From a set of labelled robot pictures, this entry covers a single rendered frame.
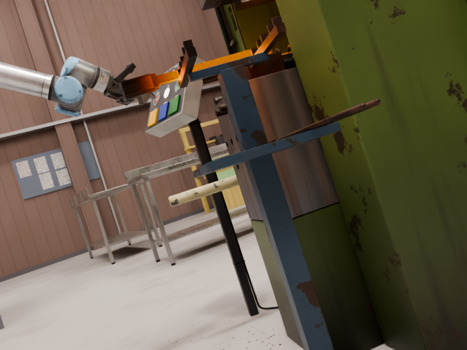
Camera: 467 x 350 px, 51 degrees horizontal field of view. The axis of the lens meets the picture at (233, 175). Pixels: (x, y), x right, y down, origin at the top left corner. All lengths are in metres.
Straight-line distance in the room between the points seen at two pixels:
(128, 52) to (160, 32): 0.88
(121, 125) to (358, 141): 9.31
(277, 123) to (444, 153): 0.48
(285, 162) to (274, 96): 0.21
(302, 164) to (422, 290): 0.50
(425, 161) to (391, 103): 0.18
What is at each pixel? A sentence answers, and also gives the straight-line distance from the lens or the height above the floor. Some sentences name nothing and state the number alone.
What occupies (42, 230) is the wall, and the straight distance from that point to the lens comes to 10.13.
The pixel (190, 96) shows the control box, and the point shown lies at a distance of 2.13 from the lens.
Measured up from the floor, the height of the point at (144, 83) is 0.96.
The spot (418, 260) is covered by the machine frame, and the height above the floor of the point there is 0.29.
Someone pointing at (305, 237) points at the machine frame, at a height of 0.40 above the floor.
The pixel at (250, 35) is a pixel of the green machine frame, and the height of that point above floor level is 1.15.
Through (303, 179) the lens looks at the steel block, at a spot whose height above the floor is 0.57.
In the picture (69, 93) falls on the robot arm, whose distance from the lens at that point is 1.81.
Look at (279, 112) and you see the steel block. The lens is 1.55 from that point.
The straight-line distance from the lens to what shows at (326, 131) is 1.09.
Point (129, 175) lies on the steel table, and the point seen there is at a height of 0.94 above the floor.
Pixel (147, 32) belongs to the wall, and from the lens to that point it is 11.21.
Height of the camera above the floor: 0.67
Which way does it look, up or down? 1 degrees down
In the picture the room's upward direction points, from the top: 18 degrees counter-clockwise
